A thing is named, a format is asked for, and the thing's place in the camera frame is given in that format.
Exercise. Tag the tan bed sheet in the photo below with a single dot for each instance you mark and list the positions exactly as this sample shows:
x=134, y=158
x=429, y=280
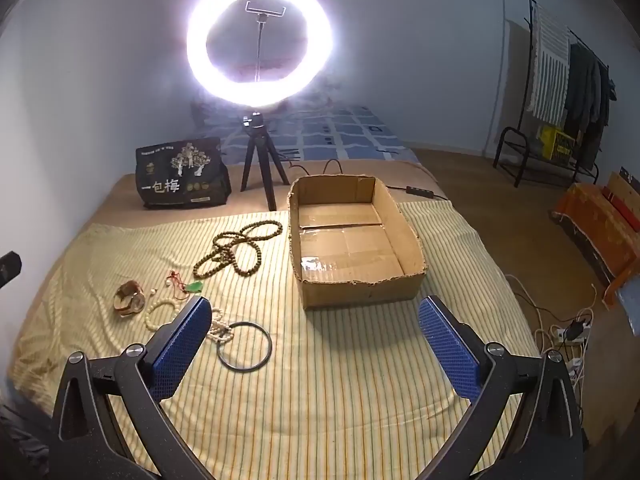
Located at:
x=115, y=200

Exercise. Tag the dark cloth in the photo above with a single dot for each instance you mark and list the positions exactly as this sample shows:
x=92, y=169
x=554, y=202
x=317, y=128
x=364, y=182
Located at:
x=20, y=440

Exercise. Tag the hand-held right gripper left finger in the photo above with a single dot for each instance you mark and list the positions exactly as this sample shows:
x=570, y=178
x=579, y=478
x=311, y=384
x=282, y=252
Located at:
x=182, y=345

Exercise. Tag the blue checked quilt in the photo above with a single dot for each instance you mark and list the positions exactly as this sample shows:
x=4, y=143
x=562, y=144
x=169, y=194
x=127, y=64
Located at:
x=325, y=132

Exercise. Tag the phone holder clamp on pole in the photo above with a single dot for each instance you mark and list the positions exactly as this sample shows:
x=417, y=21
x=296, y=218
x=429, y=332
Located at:
x=265, y=7

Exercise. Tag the white power strip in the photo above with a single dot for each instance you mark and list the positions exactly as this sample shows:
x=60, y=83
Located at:
x=572, y=332

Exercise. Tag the red tag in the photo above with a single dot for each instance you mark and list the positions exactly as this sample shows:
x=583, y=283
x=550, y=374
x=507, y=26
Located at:
x=130, y=300

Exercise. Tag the striped white towel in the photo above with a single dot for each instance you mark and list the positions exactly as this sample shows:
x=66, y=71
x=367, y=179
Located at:
x=550, y=70

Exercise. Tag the cardboard box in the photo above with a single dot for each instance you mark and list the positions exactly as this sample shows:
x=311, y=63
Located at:
x=350, y=250

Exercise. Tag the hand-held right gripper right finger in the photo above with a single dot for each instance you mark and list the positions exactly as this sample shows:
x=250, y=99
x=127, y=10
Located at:
x=445, y=345

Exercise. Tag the yellow box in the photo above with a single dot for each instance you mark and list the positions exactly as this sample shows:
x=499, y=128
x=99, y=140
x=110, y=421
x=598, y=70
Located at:
x=557, y=142

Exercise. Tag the black clothes rack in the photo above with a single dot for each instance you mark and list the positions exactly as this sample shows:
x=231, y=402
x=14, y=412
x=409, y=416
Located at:
x=510, y=135

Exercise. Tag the black printed box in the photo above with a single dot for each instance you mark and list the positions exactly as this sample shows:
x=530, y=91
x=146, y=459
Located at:
x=180, y=175

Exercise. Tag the blue plastic sheet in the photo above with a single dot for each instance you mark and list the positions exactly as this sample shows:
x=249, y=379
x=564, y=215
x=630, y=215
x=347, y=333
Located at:
x=625, y=305

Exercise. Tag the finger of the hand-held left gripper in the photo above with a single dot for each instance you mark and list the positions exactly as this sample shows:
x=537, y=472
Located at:
x=10, y=265

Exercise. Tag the dark hanging clothes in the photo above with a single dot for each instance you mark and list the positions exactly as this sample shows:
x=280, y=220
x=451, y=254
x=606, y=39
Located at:
x=590, y=95

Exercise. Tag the brown box with red band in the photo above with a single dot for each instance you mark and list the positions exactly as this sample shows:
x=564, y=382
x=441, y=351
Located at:
x=622, y=187

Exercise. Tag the black tripod stand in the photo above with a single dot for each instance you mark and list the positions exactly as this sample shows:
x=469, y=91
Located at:
x=258, y=147

